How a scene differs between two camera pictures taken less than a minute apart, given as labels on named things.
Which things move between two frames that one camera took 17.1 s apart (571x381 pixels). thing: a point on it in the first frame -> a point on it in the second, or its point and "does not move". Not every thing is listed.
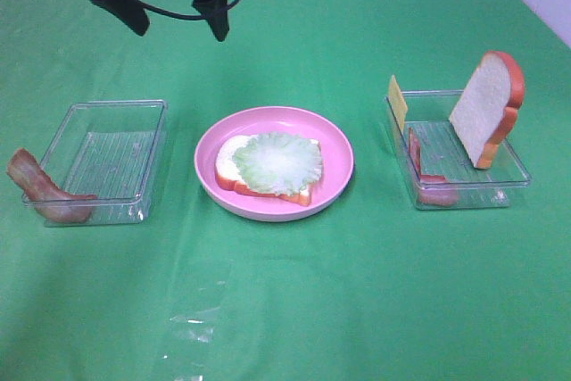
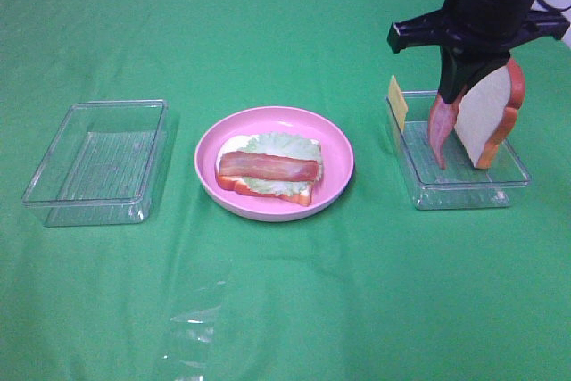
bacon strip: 433,189 -> 441,120
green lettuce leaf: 281,162 does not move
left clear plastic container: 113,151 does not move
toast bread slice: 488,109 does not move
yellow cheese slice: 397,102 does not move
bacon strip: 40,187 -> 238,163
